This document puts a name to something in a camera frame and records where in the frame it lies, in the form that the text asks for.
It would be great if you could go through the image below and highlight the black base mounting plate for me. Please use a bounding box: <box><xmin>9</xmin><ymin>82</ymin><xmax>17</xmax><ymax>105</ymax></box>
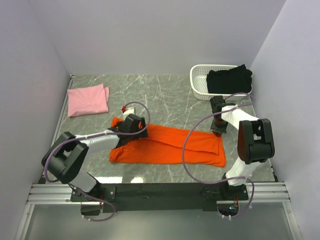
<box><xmin>69</xmin><ymin>181</ymin><xmax>251</xmax><ymax>214</ymax></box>

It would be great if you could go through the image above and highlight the aluminium frame rail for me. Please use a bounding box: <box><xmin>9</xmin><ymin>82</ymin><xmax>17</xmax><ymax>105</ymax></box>
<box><xmin>14</xmin><ymin>74</ymin><xmax>76</xmax><ymax>240</ymax></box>

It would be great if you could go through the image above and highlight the orange t shirt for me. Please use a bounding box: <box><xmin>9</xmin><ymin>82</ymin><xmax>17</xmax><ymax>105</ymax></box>
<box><xmin>109</xmin><ymin>124</ymin><xmax>226</xmax><ymax>167</ymax></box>

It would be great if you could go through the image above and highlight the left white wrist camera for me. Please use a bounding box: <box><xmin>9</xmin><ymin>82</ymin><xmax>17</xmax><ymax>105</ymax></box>
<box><xmin>121</xmin><ymin>106</ymin><xmax>136</xmax><ymax>120</ymax></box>

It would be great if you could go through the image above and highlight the black t shirt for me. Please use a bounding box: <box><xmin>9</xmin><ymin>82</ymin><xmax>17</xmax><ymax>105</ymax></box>
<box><xmin>206</xmin><ymin>64</ymin><xmax>253</xmax><ymax>95</ymax></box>

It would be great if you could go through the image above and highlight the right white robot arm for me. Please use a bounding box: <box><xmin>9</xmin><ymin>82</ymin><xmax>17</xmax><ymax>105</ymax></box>
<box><xmin>210</xmin><ymin>95</ymin><xmax>275</xmax><ymax>200</ymax></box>

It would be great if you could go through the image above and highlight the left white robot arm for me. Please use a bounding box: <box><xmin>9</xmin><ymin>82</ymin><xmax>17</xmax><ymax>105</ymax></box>
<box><xmin>41</xmin><ymin>113</ymin><xmax>148</xmax><ymax>201</ymax></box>

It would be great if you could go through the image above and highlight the folded pink t shirt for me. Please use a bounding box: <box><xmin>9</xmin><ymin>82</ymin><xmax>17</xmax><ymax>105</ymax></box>
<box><xmin>67</xmin><ymin>84</ymin><xmax>110</xmax><ymax>118</ymax></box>

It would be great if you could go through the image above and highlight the white perforated plastic basket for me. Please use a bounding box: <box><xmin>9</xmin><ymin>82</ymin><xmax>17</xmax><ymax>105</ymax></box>
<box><xmin>189</xmin><ymin>64</ymin><xmax>253</xmax><ymax>101</ymax></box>

